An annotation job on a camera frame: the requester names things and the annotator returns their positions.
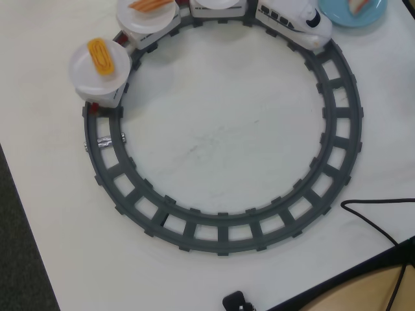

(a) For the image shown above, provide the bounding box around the yellow egg sushi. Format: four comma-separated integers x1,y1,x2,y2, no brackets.
86,38,116,77

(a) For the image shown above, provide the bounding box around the white Shinkansen toy locomotive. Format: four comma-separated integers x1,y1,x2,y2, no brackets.
257,0,334,50

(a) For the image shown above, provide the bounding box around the orange striped salmon sushi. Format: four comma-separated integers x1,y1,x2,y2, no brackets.
128,0,174,14

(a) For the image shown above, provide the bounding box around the blue dish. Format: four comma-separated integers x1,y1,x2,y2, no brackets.
317,0,389,27

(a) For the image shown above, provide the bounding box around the gray circular toy train track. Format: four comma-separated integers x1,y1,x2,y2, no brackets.
81,5,364,257

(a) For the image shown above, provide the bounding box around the black power plug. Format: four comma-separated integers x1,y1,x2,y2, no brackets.
222,290,255,311

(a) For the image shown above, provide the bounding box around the light wooden furniture top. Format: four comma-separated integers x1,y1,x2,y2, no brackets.
304,264,415,311

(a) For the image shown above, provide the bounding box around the black cable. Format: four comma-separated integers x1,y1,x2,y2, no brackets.
340,197,415,311

